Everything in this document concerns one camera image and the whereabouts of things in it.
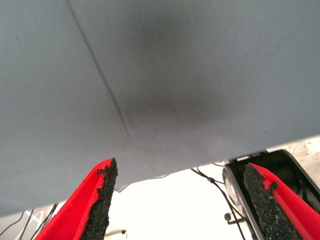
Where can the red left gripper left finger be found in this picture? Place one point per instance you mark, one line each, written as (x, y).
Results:
(82, 212)

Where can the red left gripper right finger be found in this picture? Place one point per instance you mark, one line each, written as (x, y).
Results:
(280, 212)

